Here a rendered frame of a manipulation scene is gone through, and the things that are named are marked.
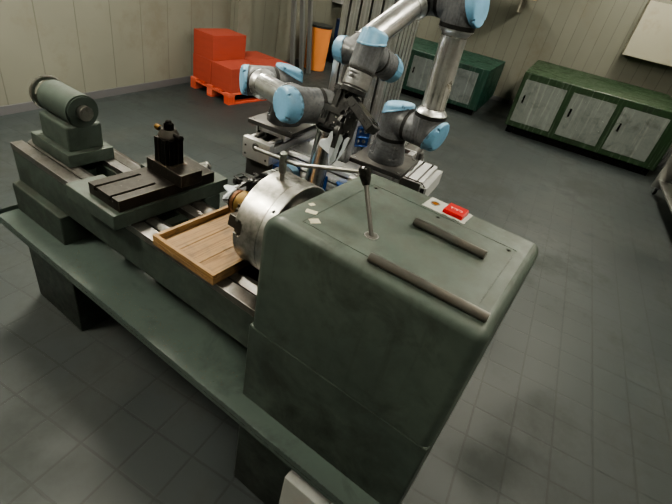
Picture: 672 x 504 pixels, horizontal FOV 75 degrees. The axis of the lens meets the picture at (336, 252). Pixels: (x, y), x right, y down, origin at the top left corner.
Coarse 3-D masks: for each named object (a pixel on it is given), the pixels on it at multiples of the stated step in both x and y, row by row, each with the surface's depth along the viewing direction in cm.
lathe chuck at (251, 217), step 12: (264, 180) 126; (276, 180) 126; (288, 180) 127; (300, 180) 129; (252, 192) 124; (264, 192) 123; (276, 192) 123; (252, 204) 123; (264, 204) 122; (240, 216) 124; (252, 216) 122; (264, 216) 121; (252, 228) 122; (240, 240) 126; (252, 240) 123; (240, 252) 130; (252, 252) 125; (252, 264) 131
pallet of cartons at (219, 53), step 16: (208, 32) 536; (224, 32) 555; (208, 48) 538; (224, 48) 547; (240, 48) 567; (208, 64) 546; (224, 64) 538; (240, 64) 553; (256, 64) 569; (272, 64) 585; (192, 80) 572; (208, 80) 557; (224, 80) 539; (224, 96) 545
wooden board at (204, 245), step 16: (224, 208) 171; (192, 224) 160; (208, 224) 164; (224, 224) 166; (160, 240) 147; (176, 240) 152; (192, 240) 154; (208, 240) 155; (224, 240) 157; (176, 256) 145; (192, 256) 146; (208, 256) 148; (224, 256) 150; (208, 272) 138; (224, 272) 141
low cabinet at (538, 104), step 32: (544, 64) 750; (544, 96) 643; (576, 96) 625; (608, 96) 608; (640, 96) 648; (512, 128) 686; (544, 128) 661; (576, 128) 642; (608, 128) 624; (640, 128) 607; (608, 160) 645; (640, 160) 623
